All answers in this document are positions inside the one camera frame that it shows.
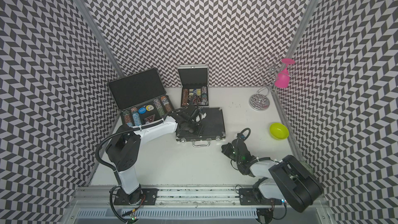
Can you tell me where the black textured poker case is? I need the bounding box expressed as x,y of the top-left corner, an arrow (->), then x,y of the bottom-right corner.
176,107 -> 226,148

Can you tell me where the small silver poker case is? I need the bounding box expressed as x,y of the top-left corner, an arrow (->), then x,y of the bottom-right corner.
177,64 -> 209,107

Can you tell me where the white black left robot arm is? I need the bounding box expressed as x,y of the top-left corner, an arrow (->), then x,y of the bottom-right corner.
95,105 -> 202,195

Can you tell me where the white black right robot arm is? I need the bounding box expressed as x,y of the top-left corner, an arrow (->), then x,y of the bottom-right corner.
221,134 -> 323,213

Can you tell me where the large black poker case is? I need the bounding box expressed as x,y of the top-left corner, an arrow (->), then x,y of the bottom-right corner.
107,68 -> 174,127

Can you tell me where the lime green plastic bowl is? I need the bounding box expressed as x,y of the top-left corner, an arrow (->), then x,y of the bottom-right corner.
269,122 -> 289,140

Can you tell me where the pink plastic wine glass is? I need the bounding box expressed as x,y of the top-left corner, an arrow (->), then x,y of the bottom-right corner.
275,58 -> 295,89

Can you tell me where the chrome glass holder stand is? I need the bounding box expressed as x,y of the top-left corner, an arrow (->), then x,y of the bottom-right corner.
249,61 -> 294,111

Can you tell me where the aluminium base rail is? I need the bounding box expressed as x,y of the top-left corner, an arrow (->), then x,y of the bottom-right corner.
61,185 -> 336,224

